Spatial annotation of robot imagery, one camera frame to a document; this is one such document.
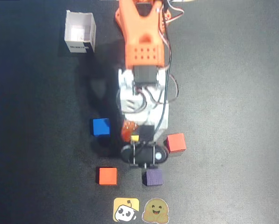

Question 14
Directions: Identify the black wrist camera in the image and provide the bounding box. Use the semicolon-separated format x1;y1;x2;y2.
120;140;170;169

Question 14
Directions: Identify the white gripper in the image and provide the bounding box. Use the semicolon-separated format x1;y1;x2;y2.
120;100;170;142

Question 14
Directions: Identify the white open cardboard box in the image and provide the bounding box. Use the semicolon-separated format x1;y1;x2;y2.
64;10;97;54

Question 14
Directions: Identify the blue cube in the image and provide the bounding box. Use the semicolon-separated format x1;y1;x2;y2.
90;118;111;137

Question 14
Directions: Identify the yellow robot logo sticker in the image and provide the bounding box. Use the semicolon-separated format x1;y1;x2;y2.
113;197;140;222

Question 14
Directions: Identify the purple cube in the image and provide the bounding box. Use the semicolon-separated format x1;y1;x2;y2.
143;169;164;187

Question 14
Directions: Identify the white servo cable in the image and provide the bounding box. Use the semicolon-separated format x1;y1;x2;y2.
162;1;185;24

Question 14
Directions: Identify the orange cube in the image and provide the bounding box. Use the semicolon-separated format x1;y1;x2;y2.
96;167;118;186

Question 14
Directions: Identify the red cube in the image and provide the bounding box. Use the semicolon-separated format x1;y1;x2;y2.
166;133;186;154

